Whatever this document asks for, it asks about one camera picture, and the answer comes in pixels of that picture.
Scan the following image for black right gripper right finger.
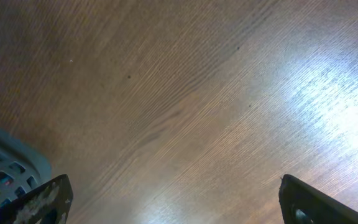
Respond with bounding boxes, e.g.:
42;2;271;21
278;174;358;224

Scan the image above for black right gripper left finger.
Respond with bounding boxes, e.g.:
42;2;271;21
0;174;73;224

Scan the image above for grey plastic basket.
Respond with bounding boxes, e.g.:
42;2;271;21
0;129;52;207

